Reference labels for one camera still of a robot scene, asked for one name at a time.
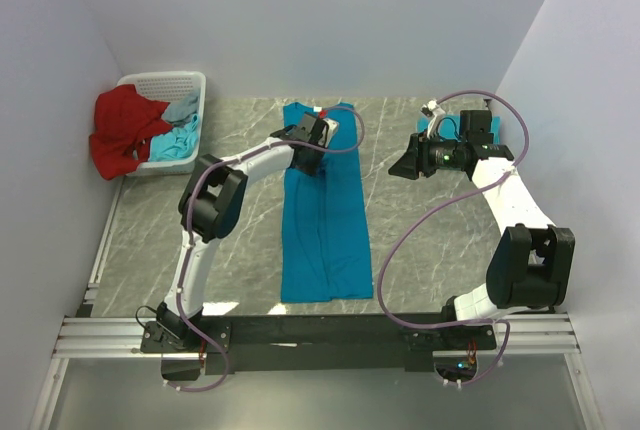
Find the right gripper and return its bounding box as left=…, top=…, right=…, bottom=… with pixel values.
left=388, top=129, right=467, bottom=181

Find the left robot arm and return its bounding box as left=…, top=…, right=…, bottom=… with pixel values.
left=156, top=112, right=339, bottom=352

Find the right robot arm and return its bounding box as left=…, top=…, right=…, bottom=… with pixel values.
left=389, top=106, right=575, bottom=349

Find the light blue t shirt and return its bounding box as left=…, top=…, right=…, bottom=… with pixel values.
left=149, top=89, right=200, bottom=162

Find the white laundry basket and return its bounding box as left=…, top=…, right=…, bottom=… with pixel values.
left=117, top=71, right=207, bottom=177

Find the red t shirt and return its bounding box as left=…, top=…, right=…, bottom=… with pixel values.
left=89, top=84, right=172, bottom=180

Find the black base beam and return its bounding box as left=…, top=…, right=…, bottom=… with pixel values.
left=139, top=312, right=499, bottom=376

